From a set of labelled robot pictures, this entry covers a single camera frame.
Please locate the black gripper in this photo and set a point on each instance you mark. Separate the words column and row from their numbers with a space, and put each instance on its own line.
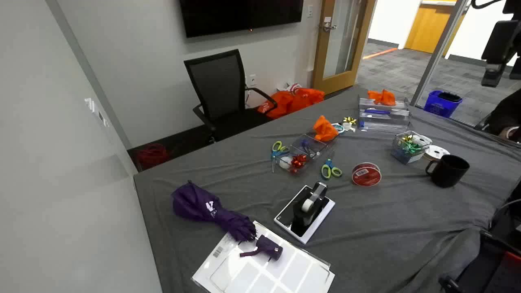
column 505, row 43

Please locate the small white object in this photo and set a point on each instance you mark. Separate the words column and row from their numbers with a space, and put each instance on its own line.
column 337, row 128

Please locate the clear plastic container tray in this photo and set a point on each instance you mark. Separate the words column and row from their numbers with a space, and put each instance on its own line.
column 311, row 155

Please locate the person in dark clothing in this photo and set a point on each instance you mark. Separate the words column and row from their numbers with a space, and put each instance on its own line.
column 505, row 115

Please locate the blue bin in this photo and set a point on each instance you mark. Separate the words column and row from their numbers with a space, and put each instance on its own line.
column 441, row 103

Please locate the black mug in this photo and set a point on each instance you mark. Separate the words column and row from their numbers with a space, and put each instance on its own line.
column 449, row 172

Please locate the clear box of bows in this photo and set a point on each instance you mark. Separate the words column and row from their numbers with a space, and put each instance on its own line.
column 407, row 147

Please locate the orange ribbon bow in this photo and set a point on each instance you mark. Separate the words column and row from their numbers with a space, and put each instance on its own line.
column 324, row 131
column 383, row 98

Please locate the clear acrylic organizer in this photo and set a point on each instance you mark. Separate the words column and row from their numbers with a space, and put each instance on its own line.
column 379, row 121

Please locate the gold ribbon bow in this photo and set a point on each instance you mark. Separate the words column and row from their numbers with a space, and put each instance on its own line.
column 350, row 121

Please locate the wooden door with glass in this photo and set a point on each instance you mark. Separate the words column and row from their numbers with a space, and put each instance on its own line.
column 319, row 54

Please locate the grey tablecloth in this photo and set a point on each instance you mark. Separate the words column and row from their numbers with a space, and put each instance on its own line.
column 379, row 229

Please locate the orange cloth pile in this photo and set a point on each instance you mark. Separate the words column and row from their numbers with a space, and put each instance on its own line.
column 293, row 102

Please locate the red ribbon bow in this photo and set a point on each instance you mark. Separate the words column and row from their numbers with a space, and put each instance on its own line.
column 298, row 163

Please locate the white grey item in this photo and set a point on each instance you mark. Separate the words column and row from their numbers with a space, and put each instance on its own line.
column 285, row 162

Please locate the black tape dispenser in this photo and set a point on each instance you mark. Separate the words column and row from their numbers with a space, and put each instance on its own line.
column 306, row 217

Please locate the white bordered black pad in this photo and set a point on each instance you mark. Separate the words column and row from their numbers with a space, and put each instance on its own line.
column 283, row 219

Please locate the black mesh office chair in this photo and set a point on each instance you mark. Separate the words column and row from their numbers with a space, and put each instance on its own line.
column 216, row 82

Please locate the white label sheets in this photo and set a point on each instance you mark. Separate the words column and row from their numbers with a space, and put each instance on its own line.
column 293, row 271

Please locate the purple folded umbrella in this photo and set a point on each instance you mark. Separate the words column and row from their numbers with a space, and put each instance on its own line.
column 203, row 206

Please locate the black wall television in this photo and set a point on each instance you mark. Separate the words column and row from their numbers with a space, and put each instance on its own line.
column 241, row 17

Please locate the white wall thermostat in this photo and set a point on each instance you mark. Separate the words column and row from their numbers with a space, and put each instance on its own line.
column 93, row 107

